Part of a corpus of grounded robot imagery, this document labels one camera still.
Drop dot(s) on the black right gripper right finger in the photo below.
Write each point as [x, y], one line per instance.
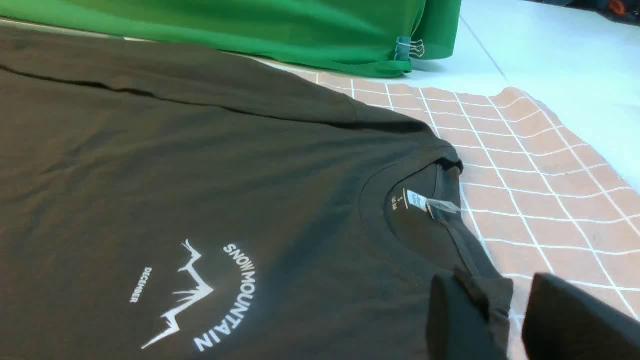
[563, 322]

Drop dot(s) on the green backdrop cloth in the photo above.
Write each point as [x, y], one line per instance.
[353, 37]

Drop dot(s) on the dark gray long-sleeve shirt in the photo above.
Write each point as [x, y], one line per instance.
[168, 202]

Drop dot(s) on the metal binder clip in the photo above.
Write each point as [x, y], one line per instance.
[407, 48]

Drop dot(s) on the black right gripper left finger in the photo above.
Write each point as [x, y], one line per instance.
[468, 317]

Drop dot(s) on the pink checkered tablecloth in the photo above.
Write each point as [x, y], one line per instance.
[538, 197]

